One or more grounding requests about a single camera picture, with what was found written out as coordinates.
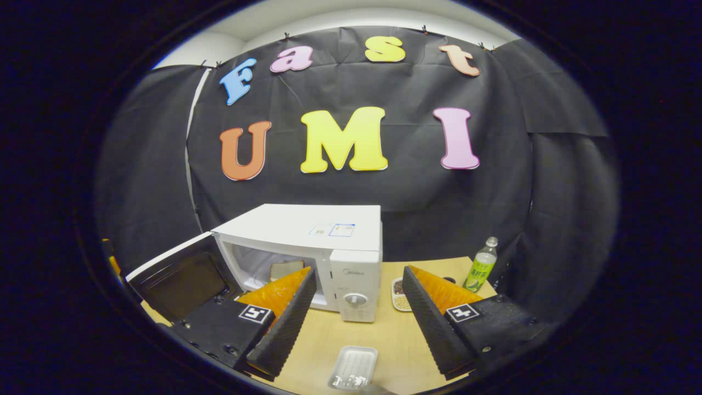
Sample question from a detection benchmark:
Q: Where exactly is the black backdrop cloth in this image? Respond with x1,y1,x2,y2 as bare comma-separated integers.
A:
96,25,620,324

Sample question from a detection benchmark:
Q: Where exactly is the bread and lettuce sandwich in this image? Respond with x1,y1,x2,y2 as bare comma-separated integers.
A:
269,260,305,281

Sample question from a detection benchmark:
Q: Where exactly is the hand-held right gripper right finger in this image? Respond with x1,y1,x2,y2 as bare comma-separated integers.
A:
402,266,554,380

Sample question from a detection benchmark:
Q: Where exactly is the white sectioned bean dish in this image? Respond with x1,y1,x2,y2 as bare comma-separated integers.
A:
391,277,413,312

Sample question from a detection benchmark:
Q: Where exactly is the white microwave oven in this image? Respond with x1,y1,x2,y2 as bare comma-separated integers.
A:
125,204,383,323

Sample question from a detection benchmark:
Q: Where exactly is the green label drink bottle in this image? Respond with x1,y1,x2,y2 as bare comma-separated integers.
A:
462,236,499,293

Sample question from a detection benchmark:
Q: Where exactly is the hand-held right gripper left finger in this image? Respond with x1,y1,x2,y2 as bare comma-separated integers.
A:
170,267,318,382

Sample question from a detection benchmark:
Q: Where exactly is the white plastic tray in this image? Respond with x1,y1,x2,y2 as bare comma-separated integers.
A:
328,346,379,391

